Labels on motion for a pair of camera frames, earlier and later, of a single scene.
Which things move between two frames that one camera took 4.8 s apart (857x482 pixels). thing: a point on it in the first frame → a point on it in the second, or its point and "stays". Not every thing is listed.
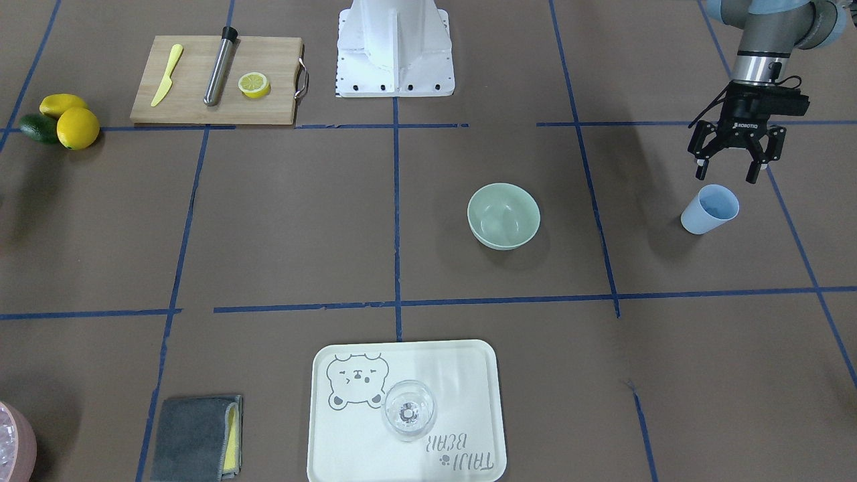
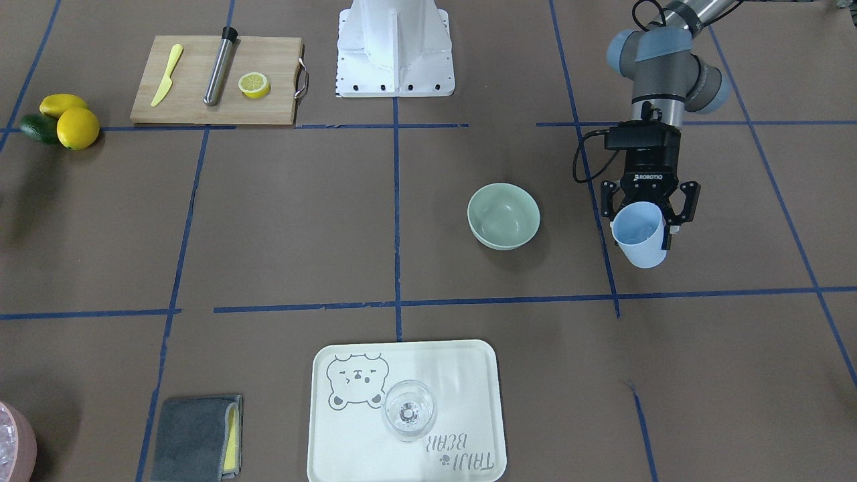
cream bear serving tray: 406,412 stays
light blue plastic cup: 714,205 → 638,229
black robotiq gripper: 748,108 → 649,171
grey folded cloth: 198,440 stays
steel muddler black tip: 214,87 stays
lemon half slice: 255,85 stays
